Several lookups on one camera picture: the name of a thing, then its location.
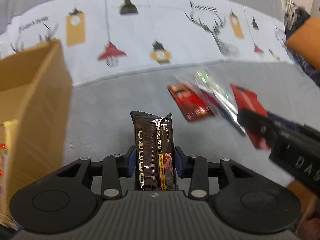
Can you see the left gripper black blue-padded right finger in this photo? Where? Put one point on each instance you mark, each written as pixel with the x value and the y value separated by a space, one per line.
pixel 195 168

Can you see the person's right hand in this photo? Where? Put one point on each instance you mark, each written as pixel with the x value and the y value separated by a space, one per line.
pixel 308 227

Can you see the orange sleeved forearm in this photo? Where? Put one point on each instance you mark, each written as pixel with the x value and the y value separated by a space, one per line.
pixel 305 41

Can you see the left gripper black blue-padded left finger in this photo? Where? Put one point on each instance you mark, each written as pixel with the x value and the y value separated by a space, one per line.
pixel 117 166

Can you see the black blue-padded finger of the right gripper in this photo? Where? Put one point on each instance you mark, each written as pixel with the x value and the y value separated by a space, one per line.
pixel 262 131
pixel 287 123

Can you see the red snack bar wrapper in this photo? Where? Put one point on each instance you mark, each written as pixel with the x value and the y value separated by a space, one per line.
pixel 190 104

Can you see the red flat snack packet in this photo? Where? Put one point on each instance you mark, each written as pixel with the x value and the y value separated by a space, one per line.
pixel 247 99

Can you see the grey printed bed sheet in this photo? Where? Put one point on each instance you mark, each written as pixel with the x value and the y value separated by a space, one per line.
pixel 122 55

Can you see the open brown cardboard box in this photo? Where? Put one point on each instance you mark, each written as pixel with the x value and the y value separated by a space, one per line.
pixel 36 89

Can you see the dark brown biscuit pack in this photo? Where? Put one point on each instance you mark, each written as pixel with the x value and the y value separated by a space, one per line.
pixel 155 161

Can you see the clear plastic candy bag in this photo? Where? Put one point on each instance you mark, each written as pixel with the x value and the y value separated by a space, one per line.
pixel 215 91

